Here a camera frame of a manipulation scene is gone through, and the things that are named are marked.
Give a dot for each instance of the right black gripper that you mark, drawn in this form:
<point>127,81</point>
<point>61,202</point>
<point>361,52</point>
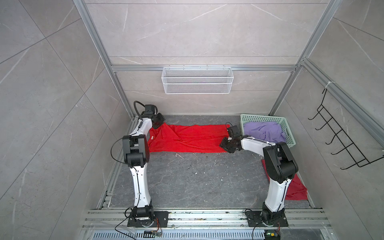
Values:
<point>222,144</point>

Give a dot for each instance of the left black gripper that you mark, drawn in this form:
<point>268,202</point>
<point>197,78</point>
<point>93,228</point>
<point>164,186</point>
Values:
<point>161,119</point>

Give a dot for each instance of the bright red t-shirt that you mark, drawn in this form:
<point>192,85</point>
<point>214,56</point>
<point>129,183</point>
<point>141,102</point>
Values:
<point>187,139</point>

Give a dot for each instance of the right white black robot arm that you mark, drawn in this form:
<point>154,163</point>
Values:
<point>281,168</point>

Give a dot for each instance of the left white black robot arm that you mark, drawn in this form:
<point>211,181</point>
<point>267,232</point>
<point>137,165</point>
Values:
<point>137,155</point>

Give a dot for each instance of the purple t-shirt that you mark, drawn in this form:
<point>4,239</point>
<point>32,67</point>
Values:
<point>265,131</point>

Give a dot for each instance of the light green plastic basket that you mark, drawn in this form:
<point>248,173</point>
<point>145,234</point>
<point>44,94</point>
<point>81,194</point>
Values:
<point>246,118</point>

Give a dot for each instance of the folded dark red t-shirt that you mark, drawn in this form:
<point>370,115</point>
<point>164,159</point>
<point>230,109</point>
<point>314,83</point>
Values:
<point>297,190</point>

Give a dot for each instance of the white wire mesh shelf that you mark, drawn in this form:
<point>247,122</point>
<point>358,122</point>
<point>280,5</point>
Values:
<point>197,80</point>

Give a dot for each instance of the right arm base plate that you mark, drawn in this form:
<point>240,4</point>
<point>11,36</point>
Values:
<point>265,218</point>

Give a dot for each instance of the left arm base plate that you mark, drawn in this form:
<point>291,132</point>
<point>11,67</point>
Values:
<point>149,220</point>

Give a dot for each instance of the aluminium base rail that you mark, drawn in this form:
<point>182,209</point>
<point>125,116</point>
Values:
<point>208,224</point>

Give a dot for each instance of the black wire hook rack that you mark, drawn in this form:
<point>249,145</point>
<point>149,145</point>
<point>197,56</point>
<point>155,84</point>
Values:
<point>340,135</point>

